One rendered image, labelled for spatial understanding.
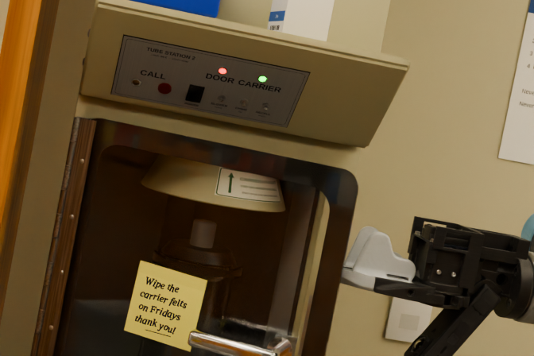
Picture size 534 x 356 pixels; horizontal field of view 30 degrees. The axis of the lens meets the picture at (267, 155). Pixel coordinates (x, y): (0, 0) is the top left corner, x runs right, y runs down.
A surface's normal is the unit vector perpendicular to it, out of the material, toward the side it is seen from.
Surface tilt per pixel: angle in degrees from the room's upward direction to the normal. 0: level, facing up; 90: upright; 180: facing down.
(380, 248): 90
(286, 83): 135
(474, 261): 90
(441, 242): 90
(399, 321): 90
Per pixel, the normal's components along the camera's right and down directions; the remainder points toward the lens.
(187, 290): -0.27, 0.00
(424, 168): 0.18, 0.09
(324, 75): 0.00, 0.76
